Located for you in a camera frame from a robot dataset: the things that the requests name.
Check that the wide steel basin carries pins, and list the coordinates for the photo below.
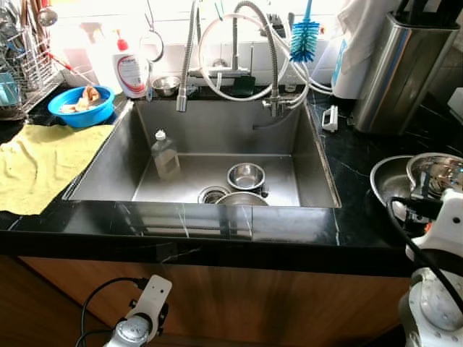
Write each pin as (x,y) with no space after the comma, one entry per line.
(387,184)

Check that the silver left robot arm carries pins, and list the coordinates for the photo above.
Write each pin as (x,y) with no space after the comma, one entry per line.
(130,334)

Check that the brown wooden cabinet front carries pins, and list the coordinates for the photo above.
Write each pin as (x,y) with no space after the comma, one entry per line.
(253,303)

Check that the stainless steel knife block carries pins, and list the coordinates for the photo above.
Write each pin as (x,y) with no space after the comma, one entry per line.
(398,79)

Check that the small white plastic clip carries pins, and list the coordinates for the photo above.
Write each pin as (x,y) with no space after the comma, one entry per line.
(336,114)

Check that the steel sink drain strainer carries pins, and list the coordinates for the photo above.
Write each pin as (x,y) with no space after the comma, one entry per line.
(211,195)

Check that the dull steel bowl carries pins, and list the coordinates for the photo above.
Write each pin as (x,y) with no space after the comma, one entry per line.
(242,200)

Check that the clear plastic bottle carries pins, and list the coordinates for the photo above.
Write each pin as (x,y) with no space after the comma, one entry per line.
(166,159)

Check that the white hanging cloth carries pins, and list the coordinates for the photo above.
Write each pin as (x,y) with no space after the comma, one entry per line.
(362,43)

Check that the small steel bowl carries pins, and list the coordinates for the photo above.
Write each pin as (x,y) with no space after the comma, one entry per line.
(246,177)

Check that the chrome spring neck faucet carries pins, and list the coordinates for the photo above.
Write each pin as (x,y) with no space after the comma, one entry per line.
(275,107)

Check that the stainless steel sink basin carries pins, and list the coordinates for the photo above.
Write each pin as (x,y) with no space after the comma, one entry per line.
(217,137)

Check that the yellow dish cloth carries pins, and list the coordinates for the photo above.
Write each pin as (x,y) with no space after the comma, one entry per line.
(43,166)

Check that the blue bottle brush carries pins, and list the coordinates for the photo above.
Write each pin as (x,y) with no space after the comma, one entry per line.
(304,42)

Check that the blue plastic bowl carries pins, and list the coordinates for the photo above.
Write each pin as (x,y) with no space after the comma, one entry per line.
(94,117)

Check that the dark green sponge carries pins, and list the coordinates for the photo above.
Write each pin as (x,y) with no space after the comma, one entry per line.
(244,87)

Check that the small steel cup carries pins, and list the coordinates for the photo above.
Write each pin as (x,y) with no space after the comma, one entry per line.
(166,85)

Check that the brown food scraps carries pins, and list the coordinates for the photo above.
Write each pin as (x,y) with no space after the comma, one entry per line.
(90,96)

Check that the white red-capped soap bottle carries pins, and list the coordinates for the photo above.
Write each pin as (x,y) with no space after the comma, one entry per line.
(130,76)

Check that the small round mesh strainer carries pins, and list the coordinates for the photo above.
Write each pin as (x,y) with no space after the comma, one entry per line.
(152,45)

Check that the teal plastic container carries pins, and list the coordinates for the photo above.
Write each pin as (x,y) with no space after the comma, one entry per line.
(7,90)

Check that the steel ladle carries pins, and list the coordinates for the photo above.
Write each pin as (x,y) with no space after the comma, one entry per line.
(48,16)

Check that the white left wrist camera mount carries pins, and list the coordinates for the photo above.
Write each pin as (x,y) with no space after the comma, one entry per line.
(154,293)

